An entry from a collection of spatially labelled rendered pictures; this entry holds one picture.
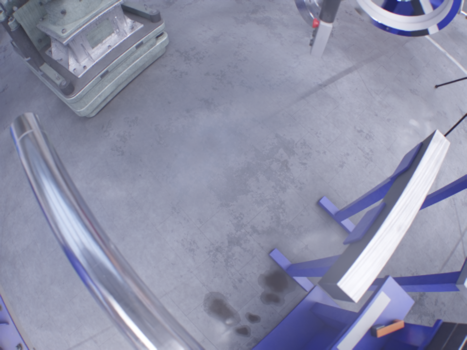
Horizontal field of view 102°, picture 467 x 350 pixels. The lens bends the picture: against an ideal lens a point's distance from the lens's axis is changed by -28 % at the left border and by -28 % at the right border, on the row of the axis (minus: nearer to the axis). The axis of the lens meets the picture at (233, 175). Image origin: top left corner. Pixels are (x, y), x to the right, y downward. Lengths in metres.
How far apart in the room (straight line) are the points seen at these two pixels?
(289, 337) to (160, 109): 1.61
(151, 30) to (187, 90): 0.51
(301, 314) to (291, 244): 0.40
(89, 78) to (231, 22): 1.33
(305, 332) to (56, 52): 2.47
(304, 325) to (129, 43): 2.04
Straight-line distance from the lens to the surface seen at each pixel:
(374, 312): 0.76
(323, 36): 0.80
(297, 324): 1.49
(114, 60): 1.84
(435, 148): 0.92
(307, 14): 0.90
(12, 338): 2.10
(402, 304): 0.81
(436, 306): 2.02
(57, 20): 1.87
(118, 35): 2.01
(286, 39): 2.35
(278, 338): 1.49
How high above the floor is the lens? 1.44
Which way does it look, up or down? 69 degrees down
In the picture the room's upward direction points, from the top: 3 degrees clockwise
